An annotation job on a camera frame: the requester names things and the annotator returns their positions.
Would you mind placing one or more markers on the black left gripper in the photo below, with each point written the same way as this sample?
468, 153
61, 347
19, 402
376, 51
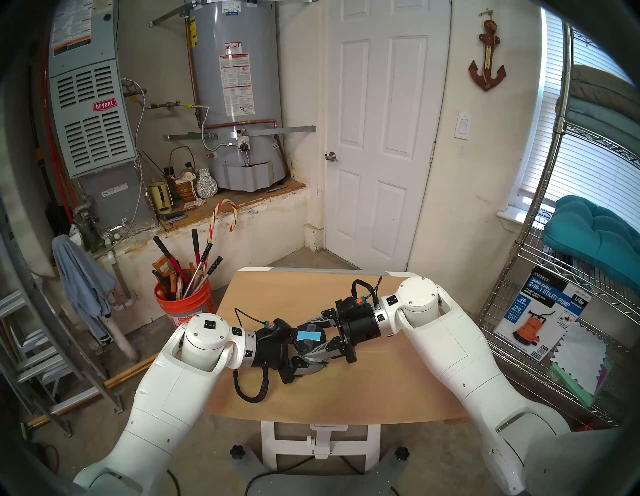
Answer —
274, 352

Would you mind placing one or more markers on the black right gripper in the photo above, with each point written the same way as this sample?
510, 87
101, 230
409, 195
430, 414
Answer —
357, 330

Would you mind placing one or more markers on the black jar lid blue tape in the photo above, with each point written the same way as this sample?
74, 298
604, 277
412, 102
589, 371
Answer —
305, 336

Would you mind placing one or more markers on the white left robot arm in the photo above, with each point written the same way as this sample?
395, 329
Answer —
165, 400

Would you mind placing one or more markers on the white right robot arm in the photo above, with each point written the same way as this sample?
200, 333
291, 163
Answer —
450, 350

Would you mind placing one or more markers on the black table adjustment knob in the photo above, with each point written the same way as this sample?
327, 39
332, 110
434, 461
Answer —
237, 453
402, 454

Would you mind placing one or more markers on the black grip metal tool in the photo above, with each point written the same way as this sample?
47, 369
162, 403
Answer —
206, 250
216, 263

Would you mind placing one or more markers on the orange plastic bucket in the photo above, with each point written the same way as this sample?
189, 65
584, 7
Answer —
175, 310

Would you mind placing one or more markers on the striped candy cane decoration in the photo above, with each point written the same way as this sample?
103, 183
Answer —
235, 217

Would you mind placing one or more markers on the wooden platform board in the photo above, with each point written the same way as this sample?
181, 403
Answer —
260, 194

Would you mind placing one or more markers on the silver door knob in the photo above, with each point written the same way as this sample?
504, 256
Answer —
331, 157

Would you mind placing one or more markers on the wooden pole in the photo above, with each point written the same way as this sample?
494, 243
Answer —
125, 376

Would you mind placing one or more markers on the white PVC pipe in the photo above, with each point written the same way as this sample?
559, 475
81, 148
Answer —
122, 340

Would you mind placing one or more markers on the white panel door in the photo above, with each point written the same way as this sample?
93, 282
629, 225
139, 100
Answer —
385, 150

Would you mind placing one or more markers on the crumpled foil bundle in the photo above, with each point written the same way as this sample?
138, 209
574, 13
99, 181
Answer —
206, 186

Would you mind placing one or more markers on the dark flat box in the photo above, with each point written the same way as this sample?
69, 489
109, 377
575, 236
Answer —
174, 217

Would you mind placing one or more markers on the utility pump box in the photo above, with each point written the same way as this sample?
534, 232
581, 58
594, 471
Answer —
540, 320

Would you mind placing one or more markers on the white window sill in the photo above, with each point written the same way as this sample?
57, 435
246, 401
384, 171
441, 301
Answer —
512, 218

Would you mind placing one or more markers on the yellow kettle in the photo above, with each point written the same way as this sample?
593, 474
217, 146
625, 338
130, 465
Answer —
161, 197

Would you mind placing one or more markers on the blue hanging towel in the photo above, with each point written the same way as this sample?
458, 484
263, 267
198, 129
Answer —
82, 285

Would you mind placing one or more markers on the green foam sheet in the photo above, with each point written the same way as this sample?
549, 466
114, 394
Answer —
575, 387

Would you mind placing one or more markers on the white zigzag edged sheet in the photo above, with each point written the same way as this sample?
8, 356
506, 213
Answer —
580, 355

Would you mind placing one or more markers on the flexible metal conduit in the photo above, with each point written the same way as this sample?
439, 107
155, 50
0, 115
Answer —
142, 150

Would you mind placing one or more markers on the teal tufted cushion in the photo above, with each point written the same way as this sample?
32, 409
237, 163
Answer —
590, 235

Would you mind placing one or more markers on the brass gas pipe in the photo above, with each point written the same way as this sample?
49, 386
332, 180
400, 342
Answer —
170, 105

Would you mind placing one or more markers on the grey water heater tank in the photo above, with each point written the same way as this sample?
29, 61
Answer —
260, 60

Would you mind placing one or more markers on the aluminium ladder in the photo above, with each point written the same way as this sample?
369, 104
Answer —
11, 306

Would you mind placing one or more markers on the red pipe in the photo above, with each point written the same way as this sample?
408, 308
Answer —
64, 187

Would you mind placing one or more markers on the white window blinds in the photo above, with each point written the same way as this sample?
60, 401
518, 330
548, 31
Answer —
595, 170

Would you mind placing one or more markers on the grey Bryant furnace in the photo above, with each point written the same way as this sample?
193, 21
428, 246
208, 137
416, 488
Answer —
90, 130

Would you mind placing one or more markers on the grey green folded cushion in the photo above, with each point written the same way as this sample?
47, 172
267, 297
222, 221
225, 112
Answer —
595, 117

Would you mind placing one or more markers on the olive folded cushion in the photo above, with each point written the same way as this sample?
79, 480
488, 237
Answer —
605, 85

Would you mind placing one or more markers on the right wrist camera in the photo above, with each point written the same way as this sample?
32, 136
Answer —
355, 305

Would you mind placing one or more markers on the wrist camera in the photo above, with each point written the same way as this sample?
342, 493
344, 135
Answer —
280, 329
355, 305

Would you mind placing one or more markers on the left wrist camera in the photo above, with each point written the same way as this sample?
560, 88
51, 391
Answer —
280, 329

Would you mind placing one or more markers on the white light switch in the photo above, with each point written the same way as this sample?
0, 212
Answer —
463, 126

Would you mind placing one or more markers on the rusty anchor wall decoration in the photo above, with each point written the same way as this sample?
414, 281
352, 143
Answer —
488, 50

